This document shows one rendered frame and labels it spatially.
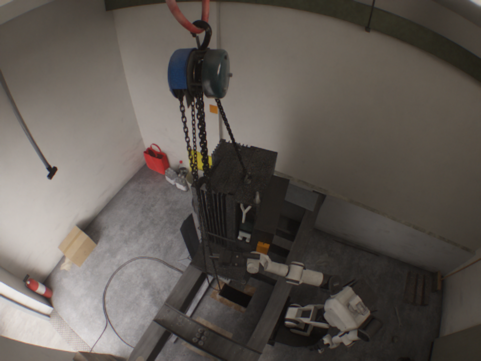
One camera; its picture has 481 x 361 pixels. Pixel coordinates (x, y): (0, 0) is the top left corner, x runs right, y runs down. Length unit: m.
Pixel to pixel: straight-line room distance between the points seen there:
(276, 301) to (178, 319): 0.85
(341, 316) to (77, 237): 3.07
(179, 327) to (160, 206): 1.91
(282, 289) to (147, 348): 1.27
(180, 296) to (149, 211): 1.65
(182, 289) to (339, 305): 1.30
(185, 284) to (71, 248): 1.77
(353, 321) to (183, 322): 1.31
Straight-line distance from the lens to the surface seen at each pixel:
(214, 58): 0.62
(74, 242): 3.35
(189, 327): 2.06
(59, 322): 3.47
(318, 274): 1.49
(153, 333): 2.14
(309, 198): 2.66
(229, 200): 1.37
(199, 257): 1.95
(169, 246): 3.07
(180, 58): 0.64
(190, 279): 2.15
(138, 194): 3.68
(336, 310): 1.54
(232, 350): 2.02
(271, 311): 2.08
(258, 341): 2.04
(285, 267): 1.40
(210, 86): 0.61
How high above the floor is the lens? 2.69
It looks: 49 degrees down
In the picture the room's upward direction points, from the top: 3 degrees clockwise
